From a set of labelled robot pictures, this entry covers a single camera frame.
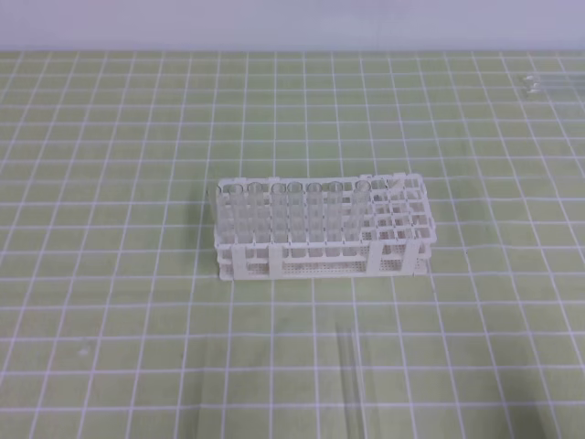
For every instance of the white plastic test tube rack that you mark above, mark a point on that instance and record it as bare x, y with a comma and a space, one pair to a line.
261, 230

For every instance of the spare glass tube middle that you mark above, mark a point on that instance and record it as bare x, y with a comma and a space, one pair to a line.
554, 86

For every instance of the spare glass tube far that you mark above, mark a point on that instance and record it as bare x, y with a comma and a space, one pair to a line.
552, 79

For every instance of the spare glass tube near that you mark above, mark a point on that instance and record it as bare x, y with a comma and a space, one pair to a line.
557, 93

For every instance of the glass tube in rack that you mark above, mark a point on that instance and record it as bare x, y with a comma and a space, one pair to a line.
334, 208
315, 208

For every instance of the spare glass tube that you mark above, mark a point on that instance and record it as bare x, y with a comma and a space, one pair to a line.
554, 86
557, 93
552, 79

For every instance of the clear glass test tube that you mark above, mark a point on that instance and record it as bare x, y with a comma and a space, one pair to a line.
352, 384

